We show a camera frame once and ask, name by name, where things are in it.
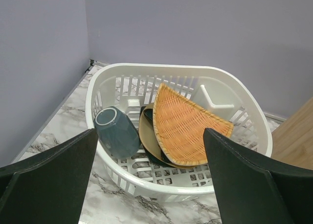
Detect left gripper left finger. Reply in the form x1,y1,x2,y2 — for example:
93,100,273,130
0,129,98,224

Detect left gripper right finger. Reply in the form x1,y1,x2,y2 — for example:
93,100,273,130
203,128,313,224

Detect wooden two-tier shelf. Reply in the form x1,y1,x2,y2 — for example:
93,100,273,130
271,99,313,170

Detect dark teal cup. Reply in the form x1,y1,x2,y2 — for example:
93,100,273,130
93,106,141,159

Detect white plastic basket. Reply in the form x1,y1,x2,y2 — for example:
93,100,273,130
85,63,272,202

